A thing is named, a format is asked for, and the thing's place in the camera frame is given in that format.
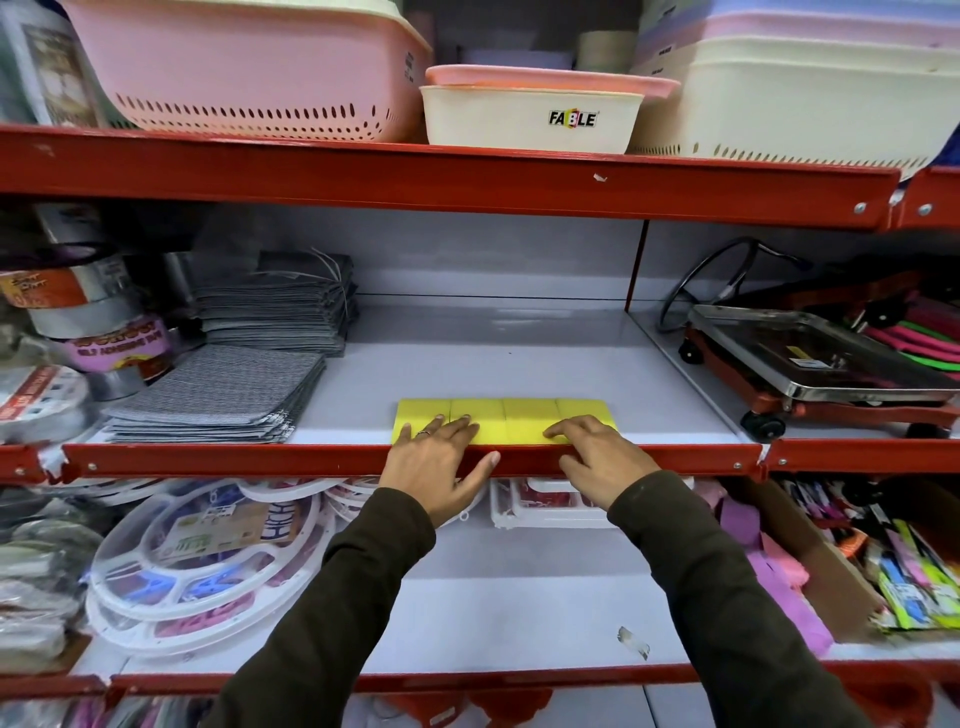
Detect person's left hand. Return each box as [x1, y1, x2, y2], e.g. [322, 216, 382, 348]
[378, 414, 501, 530]

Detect person's right hand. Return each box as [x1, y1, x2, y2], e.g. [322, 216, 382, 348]
[542, 414, 661, 513]

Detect yellow sponge block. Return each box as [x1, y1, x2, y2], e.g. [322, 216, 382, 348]
[392, 398, 452, 445]
[502, 398, 562, 445]
[448, 398, 507, 444]
[556, 398, 618, 436]

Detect person's right forearm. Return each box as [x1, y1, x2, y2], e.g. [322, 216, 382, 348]
[607, 471, 875, 728]

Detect person's left forearm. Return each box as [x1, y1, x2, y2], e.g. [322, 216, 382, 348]
[201, 487, 438, 728]

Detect white plastic tray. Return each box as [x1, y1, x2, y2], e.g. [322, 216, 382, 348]
[489, 475, 695, 531]

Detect tall stack of grey mats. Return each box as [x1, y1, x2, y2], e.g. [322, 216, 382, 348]
[192, 249, 359, 358]

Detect flat stack of grey mats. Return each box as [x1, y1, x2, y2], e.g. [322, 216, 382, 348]
[99, 344, 328, 446]

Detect pink cloths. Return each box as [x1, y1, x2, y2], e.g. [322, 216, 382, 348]
[693, 478, 835, 660]

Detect red plastic items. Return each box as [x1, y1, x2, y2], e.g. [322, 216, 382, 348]
[386, 687, 555, 728]

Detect stack of white round hangers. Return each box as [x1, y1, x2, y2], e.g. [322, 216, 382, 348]
[84, 477, 384, 661]

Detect red metal shelf rack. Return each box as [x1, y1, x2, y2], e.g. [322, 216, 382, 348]
[0, 123, 960, 706]

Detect brown cardboard box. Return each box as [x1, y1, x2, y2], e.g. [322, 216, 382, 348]
[738, 475, 960, 646]

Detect steel platform scale red base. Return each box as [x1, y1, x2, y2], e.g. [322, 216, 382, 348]
[678, 303, 960, 442]

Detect small silver tape roll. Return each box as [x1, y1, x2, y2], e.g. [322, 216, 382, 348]
[84, 366, 145, 403]

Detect tape roll pink label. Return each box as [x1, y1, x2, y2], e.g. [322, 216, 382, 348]
[58, 315, 175, 375]

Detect cream plastic tub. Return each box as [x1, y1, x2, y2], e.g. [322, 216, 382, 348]
[420, 84, 645, 155]

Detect plain silver tape roll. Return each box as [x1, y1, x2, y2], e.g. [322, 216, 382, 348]
[28, 291, 145, 340]

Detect pile of colourful packed pens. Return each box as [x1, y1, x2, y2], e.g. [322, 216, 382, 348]
[780, 478, 960, 633]

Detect wrapped tape roll red label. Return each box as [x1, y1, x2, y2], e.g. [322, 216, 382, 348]
[0, 365, 95, 445]

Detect pink plastic tub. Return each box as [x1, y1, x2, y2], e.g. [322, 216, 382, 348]
[425, 64, 682, 102]

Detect pile of pink green items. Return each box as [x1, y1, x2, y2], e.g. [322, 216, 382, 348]
[861, 294, 960, 378]

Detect silver tape roll orange label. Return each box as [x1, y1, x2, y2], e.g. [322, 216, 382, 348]
[0, 253, 135, 310]

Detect red plastic item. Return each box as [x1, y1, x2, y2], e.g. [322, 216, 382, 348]
[846, 663, 936, 728]

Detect pile of clear wrapped bags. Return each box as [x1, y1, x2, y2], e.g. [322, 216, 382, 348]
[0, 486, 106, 672]

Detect pink perforated plastic basket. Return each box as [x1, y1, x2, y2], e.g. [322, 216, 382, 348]
[58, 0, 435, 144]

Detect beige roll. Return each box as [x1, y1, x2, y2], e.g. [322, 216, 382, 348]
[575, 30, 640, 75]

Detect cream perforated plastic basket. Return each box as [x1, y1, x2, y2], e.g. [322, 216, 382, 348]
[628, 36, 960, 180]

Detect clear wrapped package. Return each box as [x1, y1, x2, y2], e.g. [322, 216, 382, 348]
[0, 0, 110, 129]

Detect lilac plastic basket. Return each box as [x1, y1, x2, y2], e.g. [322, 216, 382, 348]
[643, 0, 960, 24]

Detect black ring handle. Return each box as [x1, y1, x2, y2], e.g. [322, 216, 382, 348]
[658, 237, 813, 336]

